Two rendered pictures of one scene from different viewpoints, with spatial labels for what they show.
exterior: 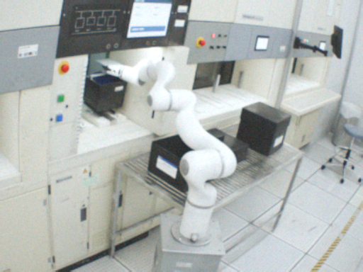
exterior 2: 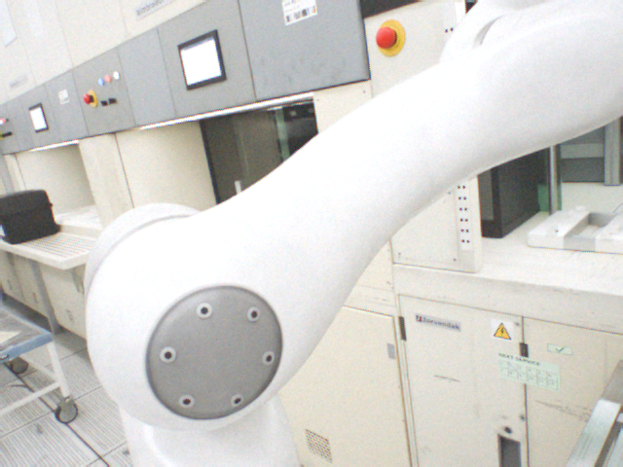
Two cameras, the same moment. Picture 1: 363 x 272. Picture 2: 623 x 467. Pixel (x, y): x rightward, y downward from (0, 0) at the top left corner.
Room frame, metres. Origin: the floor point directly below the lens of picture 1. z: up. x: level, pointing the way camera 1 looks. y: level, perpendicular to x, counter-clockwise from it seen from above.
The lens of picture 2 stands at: (1.58, -0.42, 1.23)
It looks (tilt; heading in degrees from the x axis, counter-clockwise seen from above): 15 degrees down; 99
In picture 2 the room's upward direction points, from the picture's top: 9 degrees counter-clockwise
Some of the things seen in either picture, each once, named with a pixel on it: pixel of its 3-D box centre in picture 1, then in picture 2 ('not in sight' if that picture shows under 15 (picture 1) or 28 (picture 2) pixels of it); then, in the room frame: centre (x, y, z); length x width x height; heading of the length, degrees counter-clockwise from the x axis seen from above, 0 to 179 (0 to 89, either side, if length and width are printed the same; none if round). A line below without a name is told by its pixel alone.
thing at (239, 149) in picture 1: (218, 145); not in sight; (2.29, -0.23, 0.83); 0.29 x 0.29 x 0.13; 52
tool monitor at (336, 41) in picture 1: (322, 40); not in sight; (3.33, -1.07, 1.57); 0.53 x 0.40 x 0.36; 53
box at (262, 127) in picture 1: (264, 127); not in sight; (2.60, -0.55, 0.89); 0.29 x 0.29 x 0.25; 57
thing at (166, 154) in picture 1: (184, 161); not in sight; (1.96, -0.04, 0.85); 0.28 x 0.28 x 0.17; 52
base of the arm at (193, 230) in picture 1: (196, 217); not in sight; (1.44, -0.13, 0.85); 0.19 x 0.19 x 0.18
